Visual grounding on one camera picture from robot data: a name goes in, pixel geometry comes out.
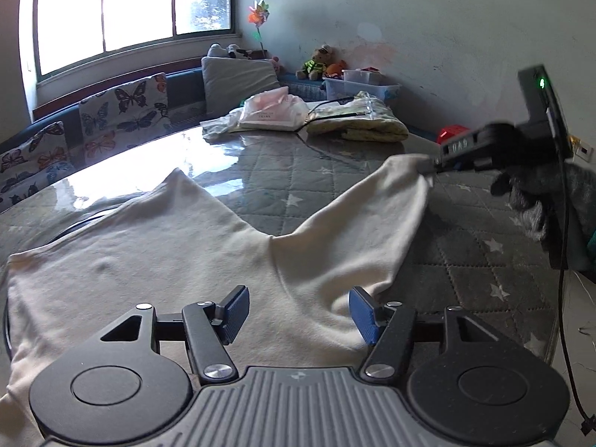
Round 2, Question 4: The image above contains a cream knit garment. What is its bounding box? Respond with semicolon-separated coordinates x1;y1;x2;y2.
1;155;433;446

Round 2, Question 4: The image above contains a red plastic stool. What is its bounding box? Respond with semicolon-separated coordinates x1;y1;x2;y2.
437;124;469;144

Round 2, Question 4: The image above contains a grey quilted star table cover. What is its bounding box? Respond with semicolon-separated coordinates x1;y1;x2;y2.
6;130;556;380

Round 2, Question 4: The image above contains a yellow folded garment in bag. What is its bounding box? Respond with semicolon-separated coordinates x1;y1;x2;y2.
303;91;409;143

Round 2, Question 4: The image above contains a clear plastic storage box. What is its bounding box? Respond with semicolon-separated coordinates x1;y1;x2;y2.
324;70;401;102

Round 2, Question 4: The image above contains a teddy bear toy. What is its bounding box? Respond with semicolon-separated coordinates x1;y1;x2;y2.
295;44;348;81

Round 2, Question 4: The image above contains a pink garment in bag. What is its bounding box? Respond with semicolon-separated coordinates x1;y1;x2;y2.
201;87;309;142

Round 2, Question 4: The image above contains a right butterfly cushion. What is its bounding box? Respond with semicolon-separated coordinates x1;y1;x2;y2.
79;73;173;165

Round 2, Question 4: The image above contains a butterfly cushion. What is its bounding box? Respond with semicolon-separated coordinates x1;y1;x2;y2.
79;73;173;165
0;121;76;212

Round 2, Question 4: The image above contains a left butterfly cushion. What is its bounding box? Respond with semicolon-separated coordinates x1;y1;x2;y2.
0;121;76;212

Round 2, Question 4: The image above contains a blue sofa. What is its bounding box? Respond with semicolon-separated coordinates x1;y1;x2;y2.
0;66;327;187

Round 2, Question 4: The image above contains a grey pillow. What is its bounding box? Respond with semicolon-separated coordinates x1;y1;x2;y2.
201;57;280;118

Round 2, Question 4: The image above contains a colourful pinwheel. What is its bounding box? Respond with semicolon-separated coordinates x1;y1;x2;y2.
247;0;270;53

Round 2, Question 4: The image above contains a window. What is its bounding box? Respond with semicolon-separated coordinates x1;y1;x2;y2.
34;0;233;78

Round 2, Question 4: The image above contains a black cable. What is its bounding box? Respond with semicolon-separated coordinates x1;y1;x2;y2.
555;138;596;436

